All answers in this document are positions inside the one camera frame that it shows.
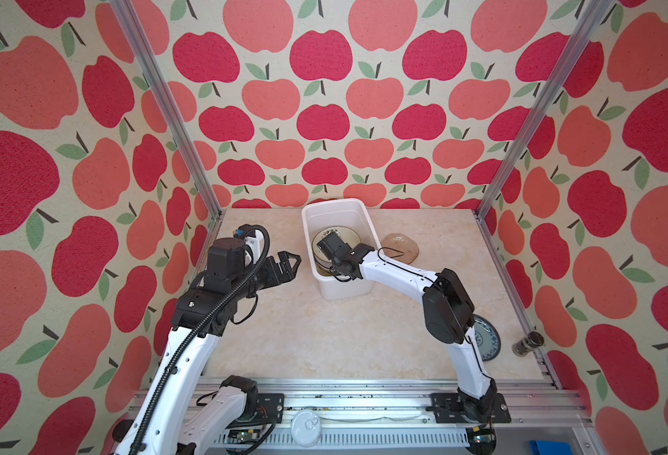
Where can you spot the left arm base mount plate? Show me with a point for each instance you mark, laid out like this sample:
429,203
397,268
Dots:
261,409

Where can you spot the blue patterned plate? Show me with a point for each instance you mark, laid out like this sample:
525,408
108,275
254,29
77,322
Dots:
488,338

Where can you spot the blue object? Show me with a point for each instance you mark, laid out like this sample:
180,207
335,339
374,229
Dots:
540,447

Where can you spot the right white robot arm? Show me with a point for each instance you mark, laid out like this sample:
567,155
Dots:
448,313

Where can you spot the white plastic bin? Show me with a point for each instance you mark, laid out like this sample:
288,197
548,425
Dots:
349,218

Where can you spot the right aluminium frame post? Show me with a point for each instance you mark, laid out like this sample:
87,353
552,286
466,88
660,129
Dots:
586,26

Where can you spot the aluminium frame post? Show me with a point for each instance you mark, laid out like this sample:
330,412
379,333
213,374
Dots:
131,26
586,26

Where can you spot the pink ribbed glass plate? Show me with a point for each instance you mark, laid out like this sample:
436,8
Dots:
400,247

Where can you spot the small metal cylinder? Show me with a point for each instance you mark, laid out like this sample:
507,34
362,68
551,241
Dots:
528,344

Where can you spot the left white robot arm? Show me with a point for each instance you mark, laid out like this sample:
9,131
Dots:
162,425

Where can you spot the left aluminium frame post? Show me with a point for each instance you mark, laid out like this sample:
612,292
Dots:
131,26

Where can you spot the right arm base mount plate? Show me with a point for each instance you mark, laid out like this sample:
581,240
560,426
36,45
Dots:
451,409

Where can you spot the cream plate with plant drawing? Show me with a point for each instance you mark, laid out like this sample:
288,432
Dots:
348,236

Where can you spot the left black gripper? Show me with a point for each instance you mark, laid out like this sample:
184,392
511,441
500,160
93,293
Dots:
288,272

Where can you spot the aluminium front rail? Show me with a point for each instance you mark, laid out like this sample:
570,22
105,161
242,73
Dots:
389,415

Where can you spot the white round cap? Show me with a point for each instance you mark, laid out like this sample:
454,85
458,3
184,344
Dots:
306,428

